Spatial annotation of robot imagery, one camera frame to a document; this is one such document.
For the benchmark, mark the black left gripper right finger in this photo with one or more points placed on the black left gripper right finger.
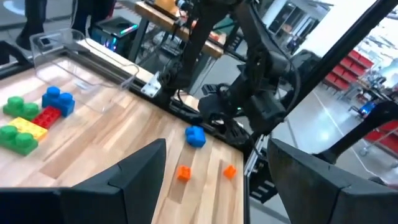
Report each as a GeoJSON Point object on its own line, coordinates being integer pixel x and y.
{"type": "Point", "coordinates": [326, 199]}

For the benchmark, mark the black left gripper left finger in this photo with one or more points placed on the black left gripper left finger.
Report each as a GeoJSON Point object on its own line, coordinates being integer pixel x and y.
{"type": "Point", "coordinates": [93, 199]}

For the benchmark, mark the small orange block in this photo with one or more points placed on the small orange block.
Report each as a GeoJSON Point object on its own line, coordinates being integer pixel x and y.
{"type": "Point", "coordinates": [230, 172]}
{"type": "Point", "coordinates": [183, 173]}

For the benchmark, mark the large blue block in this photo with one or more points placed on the large blue block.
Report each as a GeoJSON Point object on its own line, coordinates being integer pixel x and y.
{"type": "Point", "coordinates": [59, 101]}
{"type": "Point", "coordinates": [196, 137]}

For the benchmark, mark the red block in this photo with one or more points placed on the red block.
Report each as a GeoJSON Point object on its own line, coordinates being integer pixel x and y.
{"type": "Point", "coordinates": [46, 117]}

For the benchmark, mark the large green block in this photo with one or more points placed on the large green block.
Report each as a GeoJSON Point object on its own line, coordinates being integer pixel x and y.
{"type": "Point", "coordinates": [20, 107]}
{"type": "Point", "coordinates": [17, 141]}

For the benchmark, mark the yellow block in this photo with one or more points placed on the yellow block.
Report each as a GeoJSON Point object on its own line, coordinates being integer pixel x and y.
{"type": "Point", "coordinates": [28, 127]}

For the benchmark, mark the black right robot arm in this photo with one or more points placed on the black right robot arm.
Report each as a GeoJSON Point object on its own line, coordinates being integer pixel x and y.
{"type": "Point", "coordinates": [202, 37]}

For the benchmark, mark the red storage bins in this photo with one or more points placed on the red storage bins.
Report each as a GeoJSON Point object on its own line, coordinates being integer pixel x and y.
{"type": "Point", "coordinates": [351, 70]}

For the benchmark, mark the clear plastic bin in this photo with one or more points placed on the clear plastic bin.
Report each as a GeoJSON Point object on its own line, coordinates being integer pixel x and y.
{"type": "Point", "coordinates": [93, 90]}

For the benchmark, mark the wooden workbench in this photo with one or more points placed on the wooden workbench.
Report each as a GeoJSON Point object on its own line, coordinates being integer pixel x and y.
{"type": "Point", "coordinates": [161, 20]}

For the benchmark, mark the yellow cardboard box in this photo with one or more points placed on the yellow cardboard box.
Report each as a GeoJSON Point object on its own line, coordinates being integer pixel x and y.
{"type": "Point", "coordinates": [166, 4]}

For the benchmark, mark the desktop computer with lights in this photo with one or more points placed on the desktop computer with lights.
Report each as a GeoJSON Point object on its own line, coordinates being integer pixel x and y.
{"type": "Point", "coordinates": [109, 34]}

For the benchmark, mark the person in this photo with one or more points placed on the person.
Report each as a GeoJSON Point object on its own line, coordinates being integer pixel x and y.
{"type": "Point", "coordinates": [93, 12]}
{"type": "Point", "coordinates": [34, 18]}

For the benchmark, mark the silver bracket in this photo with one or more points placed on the silver bracket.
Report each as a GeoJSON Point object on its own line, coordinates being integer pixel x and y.
{"type": "Point", "coordinates": [151, 87]}

